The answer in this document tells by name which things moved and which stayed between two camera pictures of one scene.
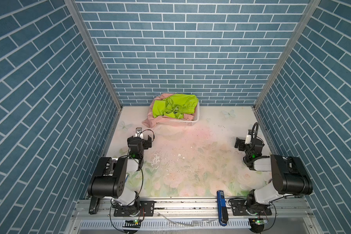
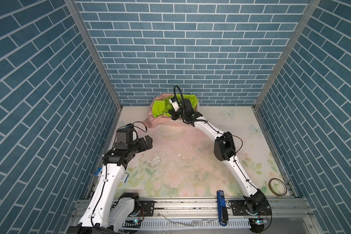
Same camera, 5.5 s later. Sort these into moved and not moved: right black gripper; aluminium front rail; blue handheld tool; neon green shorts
Moved: right black gripper
Not moved: aluminium front rail; neon green shorts; blue handheld tool
